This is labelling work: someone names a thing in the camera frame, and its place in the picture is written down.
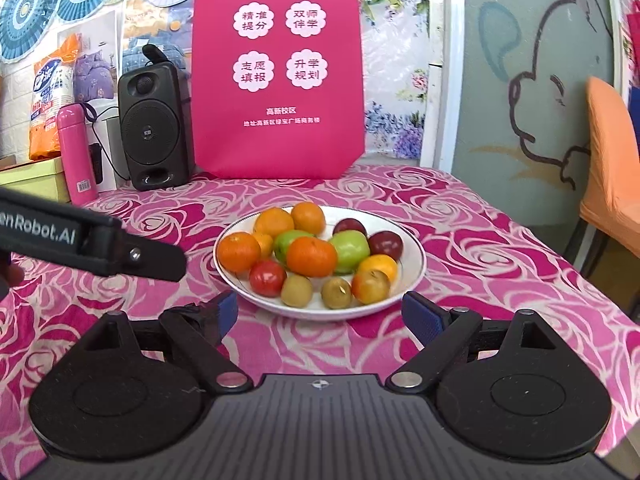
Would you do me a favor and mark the orange covered chair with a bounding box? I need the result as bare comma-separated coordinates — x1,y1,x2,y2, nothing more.
565,76,640,306

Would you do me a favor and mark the small yellow-orange citrus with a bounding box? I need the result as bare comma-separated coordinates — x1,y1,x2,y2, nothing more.
251,232,275,261
356,254,399,283

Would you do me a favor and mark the pink thermos bottle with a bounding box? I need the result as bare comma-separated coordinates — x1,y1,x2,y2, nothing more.
56,103,99,206

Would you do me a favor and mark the floral wallpaper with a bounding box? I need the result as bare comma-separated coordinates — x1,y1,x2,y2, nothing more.
360,0,443,161

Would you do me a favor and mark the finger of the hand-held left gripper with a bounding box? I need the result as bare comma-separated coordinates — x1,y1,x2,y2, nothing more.
117,232,188,283

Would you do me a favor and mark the green cardboard box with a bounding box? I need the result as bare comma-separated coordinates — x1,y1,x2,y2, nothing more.
0,157,71,203

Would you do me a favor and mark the white box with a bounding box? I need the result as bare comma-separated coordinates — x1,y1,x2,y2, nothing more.
87,97,133,193

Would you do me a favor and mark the red-yellow peach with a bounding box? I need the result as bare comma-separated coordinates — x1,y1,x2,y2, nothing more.
351,269,391,305

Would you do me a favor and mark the large orange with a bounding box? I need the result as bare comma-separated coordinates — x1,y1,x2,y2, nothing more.
291,201,327,236
253,207,296,239

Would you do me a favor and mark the white plate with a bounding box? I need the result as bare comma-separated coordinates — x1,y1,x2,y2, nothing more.
214,205,427,322

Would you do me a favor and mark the purple bedding poster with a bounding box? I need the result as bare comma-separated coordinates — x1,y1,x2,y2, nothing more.
57,27,121,106

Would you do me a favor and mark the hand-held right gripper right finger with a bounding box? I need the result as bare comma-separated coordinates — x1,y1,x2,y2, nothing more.
389,291,563,392

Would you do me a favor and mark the black speaker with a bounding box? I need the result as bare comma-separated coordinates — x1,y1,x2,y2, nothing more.
117,62,192,191

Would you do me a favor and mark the dark red plum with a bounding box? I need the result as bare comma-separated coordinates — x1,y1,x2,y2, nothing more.
368,231,404,261
332,217,368,238

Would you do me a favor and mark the orange paper cup packet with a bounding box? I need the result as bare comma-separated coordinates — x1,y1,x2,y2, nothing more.
27,35,83,161

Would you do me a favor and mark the pink rose tablecloth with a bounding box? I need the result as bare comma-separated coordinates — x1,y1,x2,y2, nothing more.
0,162,640,461

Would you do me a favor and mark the reddish tangerine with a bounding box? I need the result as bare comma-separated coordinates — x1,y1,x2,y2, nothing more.
217,232,262,275
286,236,339,278

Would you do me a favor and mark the pink hanging bag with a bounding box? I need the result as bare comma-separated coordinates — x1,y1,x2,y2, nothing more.
624,0,640,68

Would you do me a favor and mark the pink tote bag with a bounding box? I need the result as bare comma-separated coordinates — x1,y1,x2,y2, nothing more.
191,0,366,181

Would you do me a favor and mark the glass partition with cartoon drawing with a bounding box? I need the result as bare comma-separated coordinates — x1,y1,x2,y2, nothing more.
440,0,631,226

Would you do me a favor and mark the green apple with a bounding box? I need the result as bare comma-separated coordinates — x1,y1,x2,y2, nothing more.
328,230,372,275
272,230,316,267

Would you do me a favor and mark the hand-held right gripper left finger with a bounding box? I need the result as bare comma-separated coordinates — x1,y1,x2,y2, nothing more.
75,291,254,393

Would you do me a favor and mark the black cable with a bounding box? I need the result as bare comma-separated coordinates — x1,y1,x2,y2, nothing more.
85,102,132,183

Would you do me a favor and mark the black microphone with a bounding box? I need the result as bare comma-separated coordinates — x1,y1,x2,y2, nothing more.
141,44,171,67

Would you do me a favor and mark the person's left hand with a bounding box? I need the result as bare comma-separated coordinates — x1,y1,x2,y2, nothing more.
0,262,26,288

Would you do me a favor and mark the tan longan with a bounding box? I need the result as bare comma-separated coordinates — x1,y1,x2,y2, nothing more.
281,275,314,308
320,276,354,310

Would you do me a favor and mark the blue plaid bedding poster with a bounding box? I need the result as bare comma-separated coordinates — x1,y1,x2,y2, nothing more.
122,0,196,76

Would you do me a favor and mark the red tomato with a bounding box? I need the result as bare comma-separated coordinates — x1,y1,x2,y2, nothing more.
248,260,288,297

